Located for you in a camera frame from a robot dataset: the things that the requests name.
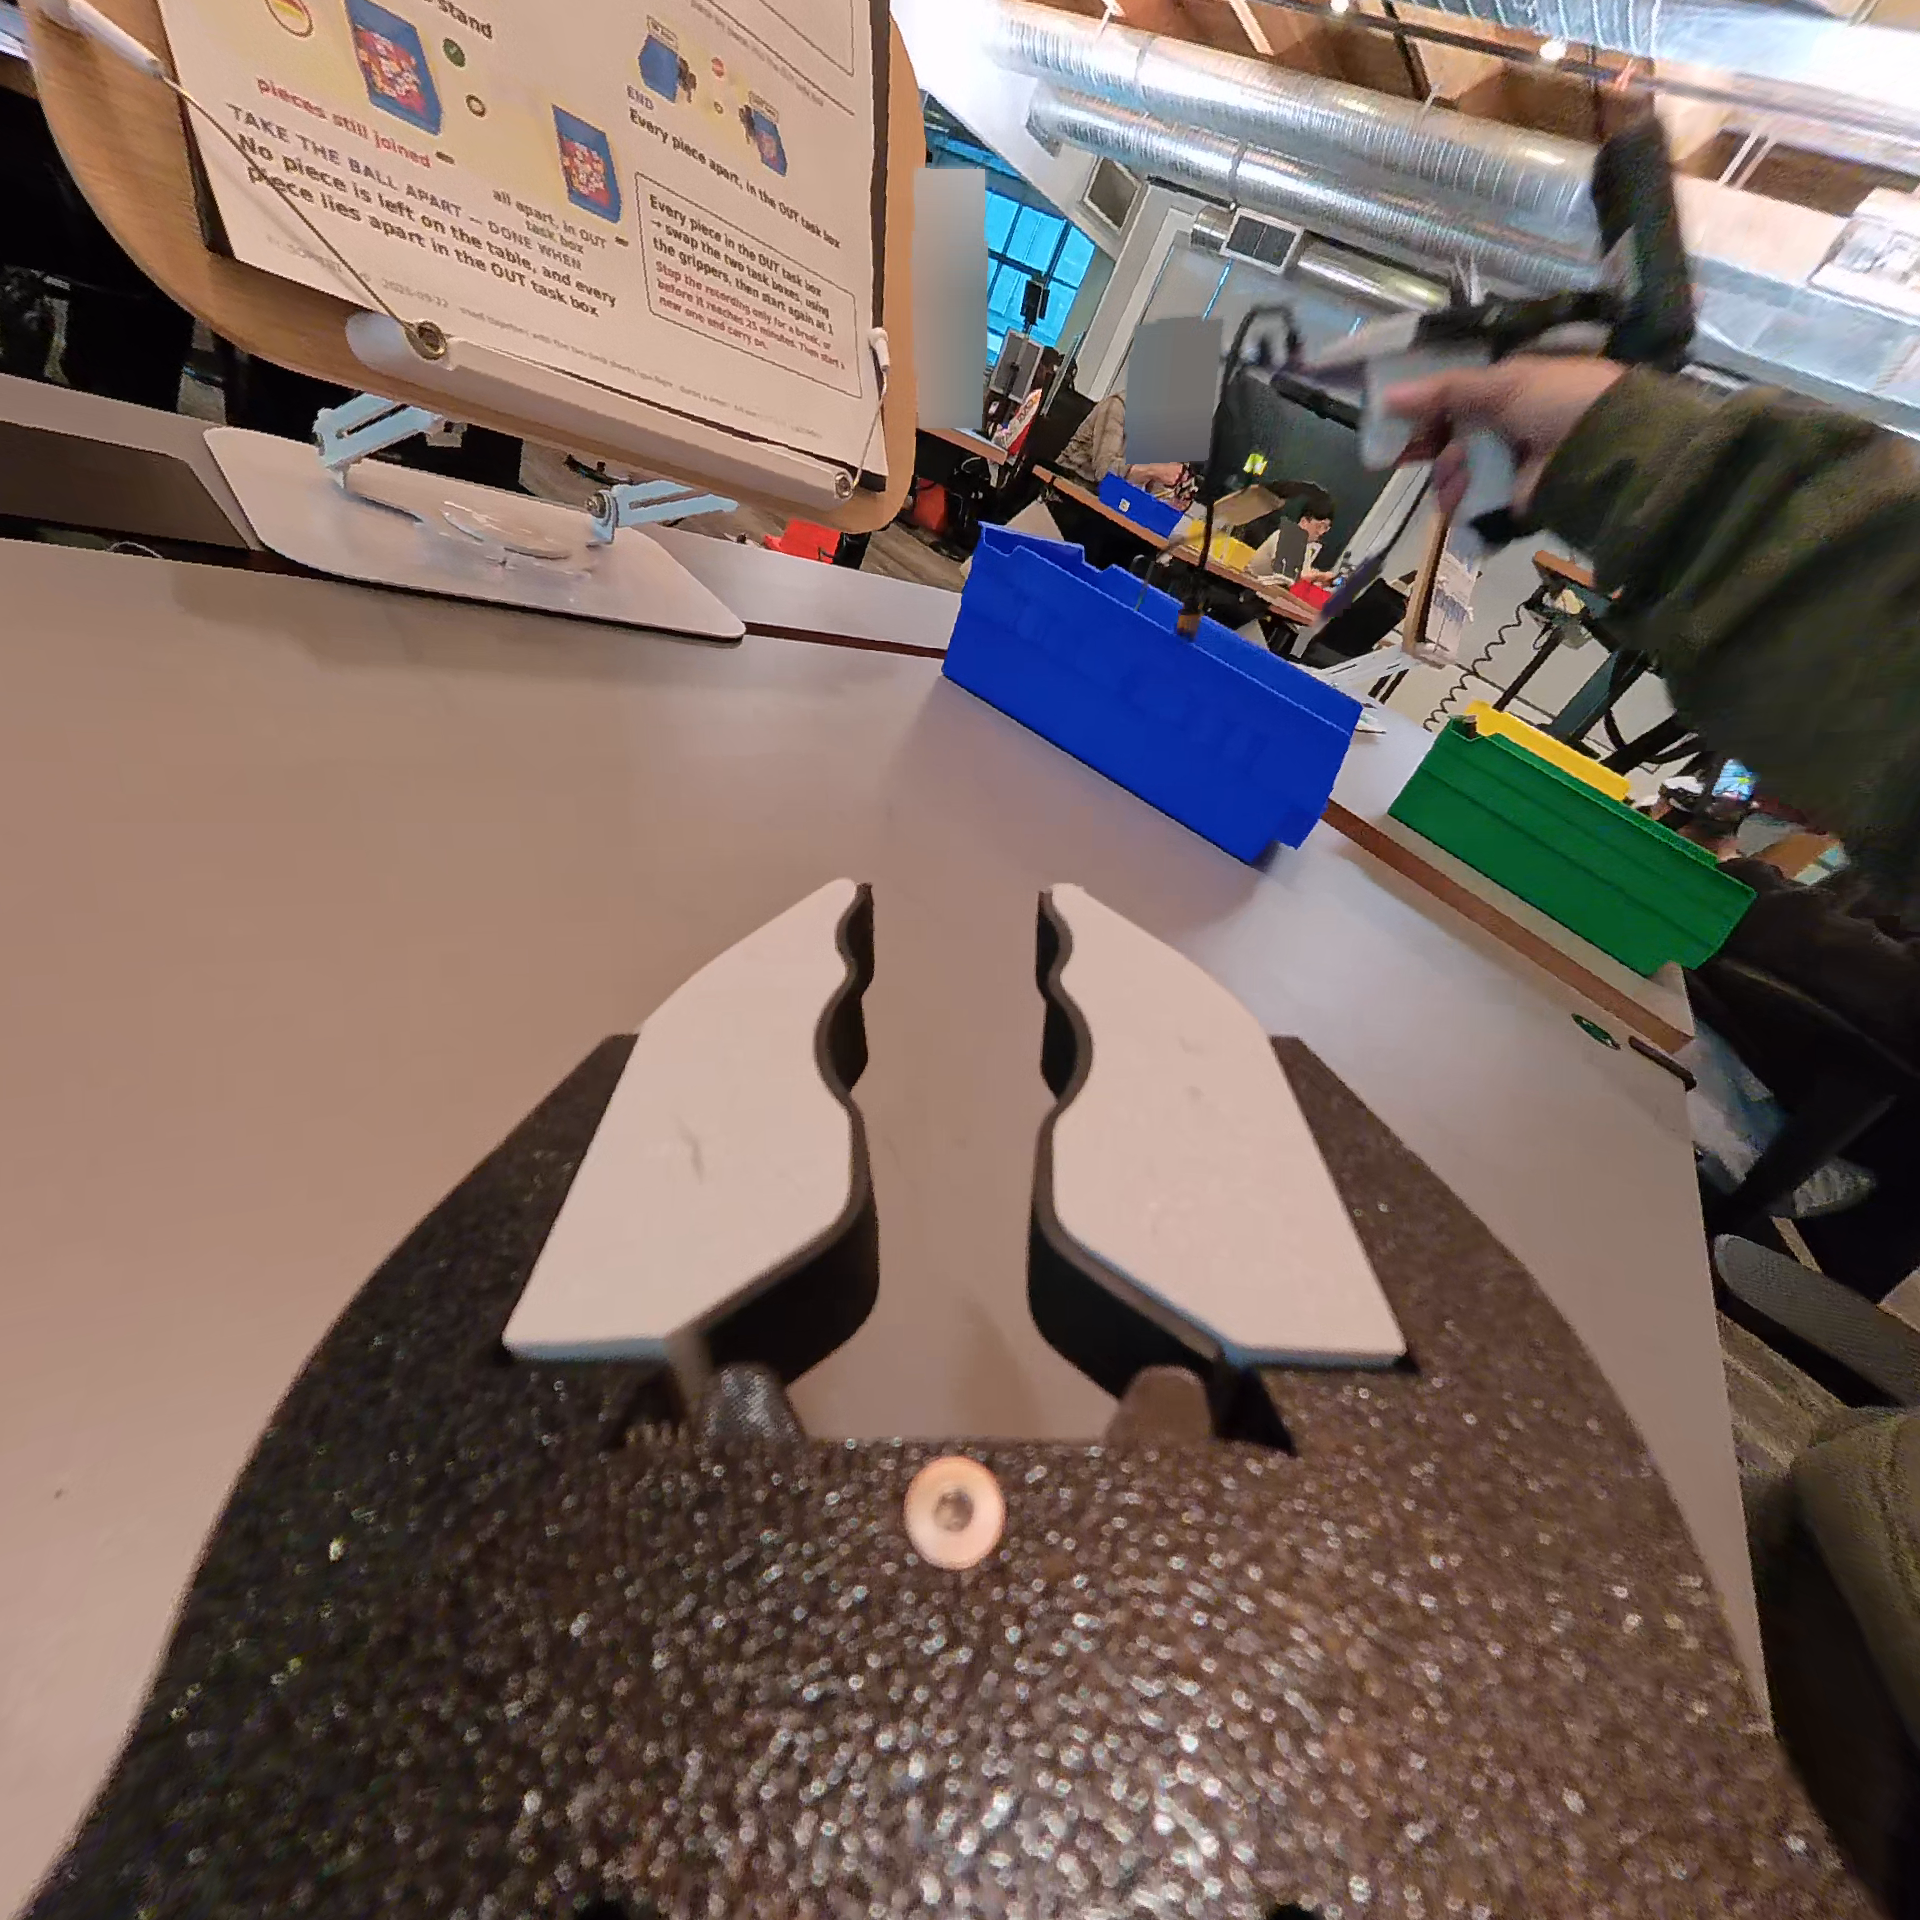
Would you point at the person's right hand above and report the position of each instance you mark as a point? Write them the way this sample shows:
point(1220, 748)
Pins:
point(1516, 404)

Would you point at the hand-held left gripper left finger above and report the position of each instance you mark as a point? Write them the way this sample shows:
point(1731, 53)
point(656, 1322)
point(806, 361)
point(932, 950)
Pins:
point(705, 1155)

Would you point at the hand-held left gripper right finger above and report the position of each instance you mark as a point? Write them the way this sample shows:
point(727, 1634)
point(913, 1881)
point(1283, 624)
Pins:
point(1200, 1170)

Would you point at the blue-lit window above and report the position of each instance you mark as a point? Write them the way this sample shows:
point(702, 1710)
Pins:
point(1036, 240)

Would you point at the silver ventilation duct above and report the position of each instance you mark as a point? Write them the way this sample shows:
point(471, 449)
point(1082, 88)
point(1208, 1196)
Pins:
point(1290, 89)
point(1200, 165)

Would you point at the blue plastic bin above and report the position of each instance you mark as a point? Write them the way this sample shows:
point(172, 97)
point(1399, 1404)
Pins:
point(1155, 705)

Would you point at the printed instruction sheet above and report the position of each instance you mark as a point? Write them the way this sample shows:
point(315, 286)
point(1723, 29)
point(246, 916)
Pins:
point(524, 195)

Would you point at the green plastic bin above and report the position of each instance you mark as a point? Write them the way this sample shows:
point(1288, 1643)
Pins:
point(1559, 848)

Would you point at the instruction sheet on stand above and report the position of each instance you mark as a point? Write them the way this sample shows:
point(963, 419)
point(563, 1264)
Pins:
point(150, 253)

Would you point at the person's olive clothing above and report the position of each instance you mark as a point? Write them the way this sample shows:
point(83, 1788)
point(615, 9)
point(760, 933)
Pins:
point(1851, 1651)

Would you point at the yellow plastic bin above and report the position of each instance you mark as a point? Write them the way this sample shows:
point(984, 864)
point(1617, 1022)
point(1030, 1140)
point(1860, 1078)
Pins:
point(1559, 756)

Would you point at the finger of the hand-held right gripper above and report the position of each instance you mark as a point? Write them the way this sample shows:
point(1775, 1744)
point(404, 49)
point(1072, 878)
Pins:
point(1395, 347)

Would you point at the silver stand base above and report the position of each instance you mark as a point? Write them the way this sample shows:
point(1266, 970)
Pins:
point(451, 555)

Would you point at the small blue storage bin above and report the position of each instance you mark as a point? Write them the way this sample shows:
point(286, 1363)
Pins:
point(1142, 507)

